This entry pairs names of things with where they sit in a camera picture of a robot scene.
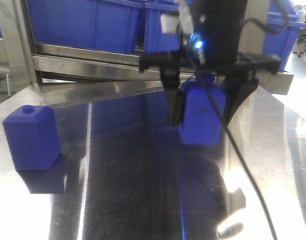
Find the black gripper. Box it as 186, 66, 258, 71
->
139, 0, 282, 127

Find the blue box-shaped part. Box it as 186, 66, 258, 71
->
179, 78, 222, 146

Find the blue bin right on shelf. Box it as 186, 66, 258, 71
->
144, 0, 306, 72

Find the blue bin on shelf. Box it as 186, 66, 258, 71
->
26, 0, 144, 54
144, 0, 306, 72

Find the blue bin left on shelf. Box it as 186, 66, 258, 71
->
26, 0, 144, 54

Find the blue box part on table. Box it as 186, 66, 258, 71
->
2, 105, 61, 171

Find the green potted plant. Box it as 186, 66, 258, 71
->
295, 2, 306, 55

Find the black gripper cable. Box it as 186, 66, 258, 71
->
196, 0, 298, 240

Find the stainless steel shelf frame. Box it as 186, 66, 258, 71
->
0, 0, 295, 96

